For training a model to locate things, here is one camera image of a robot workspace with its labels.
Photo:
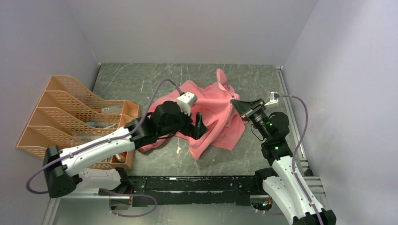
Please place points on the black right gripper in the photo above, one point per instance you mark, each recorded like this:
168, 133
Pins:
247, 109

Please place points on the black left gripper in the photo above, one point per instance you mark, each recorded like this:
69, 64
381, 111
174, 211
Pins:
194, 131

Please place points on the pink zip-up jacket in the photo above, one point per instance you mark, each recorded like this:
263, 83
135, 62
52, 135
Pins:
225, 126

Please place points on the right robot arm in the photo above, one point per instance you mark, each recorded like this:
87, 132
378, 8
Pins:
282, 181

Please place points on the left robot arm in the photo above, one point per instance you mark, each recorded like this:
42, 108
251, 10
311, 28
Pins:
68, 169

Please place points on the orange mesh file rack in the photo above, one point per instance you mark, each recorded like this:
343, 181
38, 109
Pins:
69, 114

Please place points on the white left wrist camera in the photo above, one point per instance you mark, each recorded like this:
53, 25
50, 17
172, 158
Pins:
186, 101

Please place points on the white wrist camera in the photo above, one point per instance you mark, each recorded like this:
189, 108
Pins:
186, 101
274, 100

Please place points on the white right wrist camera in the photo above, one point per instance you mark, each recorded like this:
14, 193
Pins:
274, 100

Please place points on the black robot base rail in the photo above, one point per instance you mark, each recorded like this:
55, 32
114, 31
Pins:
191, 190

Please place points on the aluminium table frame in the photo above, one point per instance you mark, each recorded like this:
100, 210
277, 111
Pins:
259, 203

